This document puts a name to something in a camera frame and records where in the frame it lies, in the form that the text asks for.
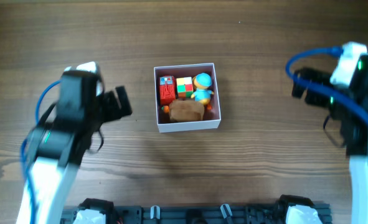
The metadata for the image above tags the white cardboard box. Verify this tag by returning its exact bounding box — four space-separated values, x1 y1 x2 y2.
154 63 221 133

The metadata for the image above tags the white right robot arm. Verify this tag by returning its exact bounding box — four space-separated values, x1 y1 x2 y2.
286 53 368 223

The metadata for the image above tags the brown plush capybara toy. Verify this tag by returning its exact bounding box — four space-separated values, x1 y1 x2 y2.
161 100 205 122

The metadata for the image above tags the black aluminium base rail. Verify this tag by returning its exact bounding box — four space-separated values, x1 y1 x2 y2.
60 195 333 224

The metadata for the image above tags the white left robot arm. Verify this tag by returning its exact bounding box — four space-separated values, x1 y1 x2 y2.
17 70 132 223

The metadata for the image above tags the multicoloured puzzle cube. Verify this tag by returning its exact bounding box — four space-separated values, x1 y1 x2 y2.
176 77 194 98

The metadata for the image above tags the yellow duck toy blue hat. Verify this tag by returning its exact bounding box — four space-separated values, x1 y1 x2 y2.
191 73 214 110

